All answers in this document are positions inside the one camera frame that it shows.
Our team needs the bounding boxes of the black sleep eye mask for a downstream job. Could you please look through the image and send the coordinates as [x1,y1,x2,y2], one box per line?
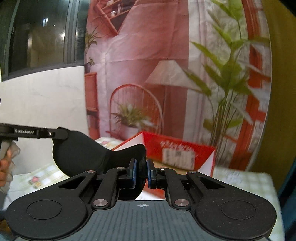
[49,127,147,200]

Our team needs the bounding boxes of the printed room backdrop cloth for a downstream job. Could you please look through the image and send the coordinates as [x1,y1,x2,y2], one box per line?
[85,1,271,170]

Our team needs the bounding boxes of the person's hand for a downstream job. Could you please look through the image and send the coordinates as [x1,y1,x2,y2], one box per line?
[0,149,13,187]

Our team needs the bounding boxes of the red strawberry cardboard box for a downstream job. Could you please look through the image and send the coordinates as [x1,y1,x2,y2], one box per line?
[114,131,215,177]

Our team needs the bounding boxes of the green checkered tablecloth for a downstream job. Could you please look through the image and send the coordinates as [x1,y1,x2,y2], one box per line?
[6,136,284,241]

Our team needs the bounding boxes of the olive yellow curtain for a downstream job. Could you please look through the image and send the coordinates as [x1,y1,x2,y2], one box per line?
[251,1,295,189]

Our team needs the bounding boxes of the dark window frame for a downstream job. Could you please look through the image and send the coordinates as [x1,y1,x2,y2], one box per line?
[1,0,90,81]

